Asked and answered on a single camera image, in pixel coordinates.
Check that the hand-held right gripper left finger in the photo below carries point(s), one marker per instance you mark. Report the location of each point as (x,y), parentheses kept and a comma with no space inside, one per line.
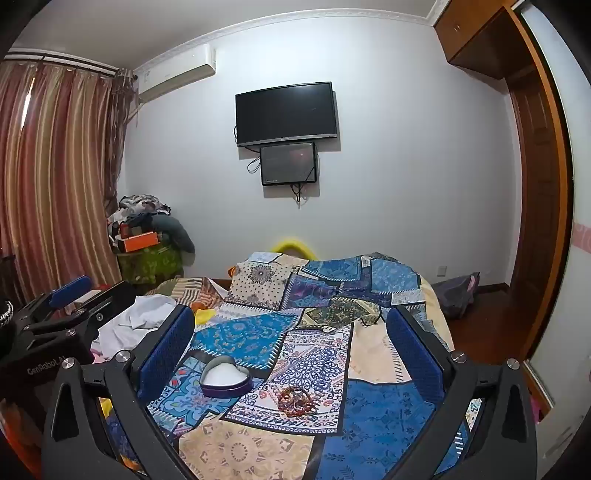
(167,355)

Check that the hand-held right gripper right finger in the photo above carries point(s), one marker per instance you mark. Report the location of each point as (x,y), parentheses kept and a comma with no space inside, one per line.
(415,355)

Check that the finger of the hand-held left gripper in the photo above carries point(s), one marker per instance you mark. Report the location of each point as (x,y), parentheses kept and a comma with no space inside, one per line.
(69,289)
(99,307)

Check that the heart-shaped purple tin box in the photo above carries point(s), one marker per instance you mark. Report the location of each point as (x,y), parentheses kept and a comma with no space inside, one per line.
(226,385)

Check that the jewelry pile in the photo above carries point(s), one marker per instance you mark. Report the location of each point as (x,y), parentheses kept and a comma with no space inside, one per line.
(296,401)

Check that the white cloth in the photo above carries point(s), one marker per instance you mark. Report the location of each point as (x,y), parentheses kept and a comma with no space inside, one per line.
(138,316)

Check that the yellow cloth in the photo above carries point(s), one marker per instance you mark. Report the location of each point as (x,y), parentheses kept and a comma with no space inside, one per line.
(205,316)

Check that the green patterned cloth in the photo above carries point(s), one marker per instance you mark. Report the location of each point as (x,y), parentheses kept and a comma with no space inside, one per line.
(147,265)

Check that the orange striped cloth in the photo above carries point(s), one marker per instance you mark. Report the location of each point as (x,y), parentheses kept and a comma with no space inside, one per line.
(194,290)

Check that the grey bag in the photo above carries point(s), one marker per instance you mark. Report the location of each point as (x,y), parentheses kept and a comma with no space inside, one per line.
(455,295)

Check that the orange box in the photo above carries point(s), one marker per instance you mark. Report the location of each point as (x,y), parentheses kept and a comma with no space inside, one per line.
(141,242)

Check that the blue patchwork blanket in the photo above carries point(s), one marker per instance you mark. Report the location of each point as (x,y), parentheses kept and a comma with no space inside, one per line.
(323,332)

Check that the pile of clothes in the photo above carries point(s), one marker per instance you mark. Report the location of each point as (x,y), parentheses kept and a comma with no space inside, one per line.
(136,207)

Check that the red striped curtain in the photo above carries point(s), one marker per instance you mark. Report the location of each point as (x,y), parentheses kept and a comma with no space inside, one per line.
(55,175)

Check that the wooden door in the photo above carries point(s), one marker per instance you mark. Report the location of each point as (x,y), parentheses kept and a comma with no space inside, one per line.
(538,207)

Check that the white sliding wardrobe door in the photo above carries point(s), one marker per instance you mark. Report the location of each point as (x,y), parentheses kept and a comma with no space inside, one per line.
(575,138)

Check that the wooden overhead cabinet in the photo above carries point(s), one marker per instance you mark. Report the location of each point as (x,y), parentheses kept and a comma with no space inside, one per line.
(475,34)

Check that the small black wall monitor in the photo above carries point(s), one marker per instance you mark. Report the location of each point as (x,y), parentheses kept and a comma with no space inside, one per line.
(288,164)

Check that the curtain rail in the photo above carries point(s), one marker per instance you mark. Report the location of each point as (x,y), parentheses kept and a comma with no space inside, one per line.
(69,62)

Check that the white wall air conditioner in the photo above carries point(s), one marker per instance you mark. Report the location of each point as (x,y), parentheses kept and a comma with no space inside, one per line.
(178,69)

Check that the black wall television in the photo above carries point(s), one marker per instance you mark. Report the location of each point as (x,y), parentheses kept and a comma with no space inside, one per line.
(286,113)

